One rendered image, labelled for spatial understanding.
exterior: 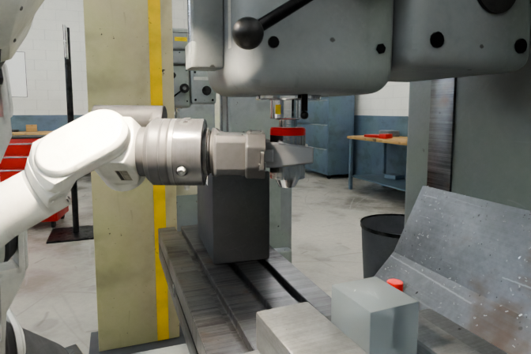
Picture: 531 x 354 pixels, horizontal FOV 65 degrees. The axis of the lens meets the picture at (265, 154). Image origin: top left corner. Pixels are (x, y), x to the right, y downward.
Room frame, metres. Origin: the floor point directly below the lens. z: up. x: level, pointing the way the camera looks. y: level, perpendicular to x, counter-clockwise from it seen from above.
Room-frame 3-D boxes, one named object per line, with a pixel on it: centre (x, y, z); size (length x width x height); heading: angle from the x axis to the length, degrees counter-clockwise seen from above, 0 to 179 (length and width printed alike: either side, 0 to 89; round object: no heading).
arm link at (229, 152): (0.55, 0.06, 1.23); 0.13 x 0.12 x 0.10; 2
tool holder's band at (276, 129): (0.55, -0.03, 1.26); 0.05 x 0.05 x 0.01
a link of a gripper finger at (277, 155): (0.52, -0.03, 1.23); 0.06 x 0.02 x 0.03; 92
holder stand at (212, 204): (0.93, 0.08, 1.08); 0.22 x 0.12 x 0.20; 17
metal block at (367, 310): (0.36, -0.10, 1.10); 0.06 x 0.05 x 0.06; 23
